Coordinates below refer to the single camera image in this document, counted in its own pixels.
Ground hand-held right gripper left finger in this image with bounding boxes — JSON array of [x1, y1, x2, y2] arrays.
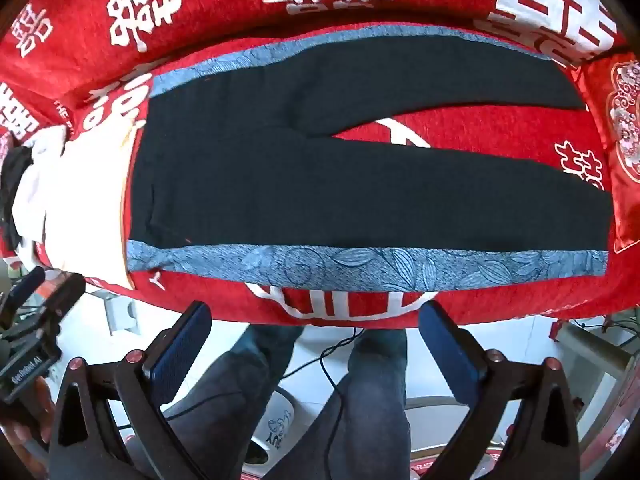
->
[[50, 301, 213, 480]]

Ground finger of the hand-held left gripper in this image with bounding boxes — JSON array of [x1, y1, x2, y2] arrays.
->
[[0, 267, 46, 311], [42, 272, 87, 333]]

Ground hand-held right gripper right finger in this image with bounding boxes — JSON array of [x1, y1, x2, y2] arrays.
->
[[417, 301, 581, 480]]

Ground black pants with patterned stripe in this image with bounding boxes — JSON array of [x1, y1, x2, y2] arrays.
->
[[125, 24, 615, 292]]

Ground person's left hand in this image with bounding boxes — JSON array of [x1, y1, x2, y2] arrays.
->
[[0, 382, 57, 456]]

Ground grey box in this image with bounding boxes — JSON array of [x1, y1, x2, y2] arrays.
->
[[102, 292, 138, 333]]

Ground person's left leg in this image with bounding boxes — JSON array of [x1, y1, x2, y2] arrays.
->
[[165, 325, 306, 480]]

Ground person's leg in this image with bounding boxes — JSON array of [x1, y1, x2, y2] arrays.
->
[[260, 330, 413, 480], [165, 325, 306, 480]]

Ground white cloth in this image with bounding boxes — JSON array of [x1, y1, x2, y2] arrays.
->
[[12, 127, 68, 256]]

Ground person's right leg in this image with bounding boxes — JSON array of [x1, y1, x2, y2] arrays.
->
[[260, 330, 413, 480]]

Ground black cloth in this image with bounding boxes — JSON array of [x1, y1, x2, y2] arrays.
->
[[0, 147, 33, 251]]

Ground white cup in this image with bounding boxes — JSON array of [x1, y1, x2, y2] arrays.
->
[[250, 387, 301, 466]]

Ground red printed bag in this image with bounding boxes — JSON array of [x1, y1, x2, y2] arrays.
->
[[590, 410, 636, 461]]

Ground red embroidered cushion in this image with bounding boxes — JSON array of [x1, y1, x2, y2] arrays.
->
[[575, 52, 640, 256]]

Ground red printed sofa cover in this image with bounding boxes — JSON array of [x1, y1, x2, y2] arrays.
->
[[0, 0, 640, 326]]

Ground black cable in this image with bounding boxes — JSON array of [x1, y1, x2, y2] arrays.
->
[[280, 327, 366, 476]]

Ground grey metal frame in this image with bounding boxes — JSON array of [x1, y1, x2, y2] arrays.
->
[[565, 320, 636, 376]]

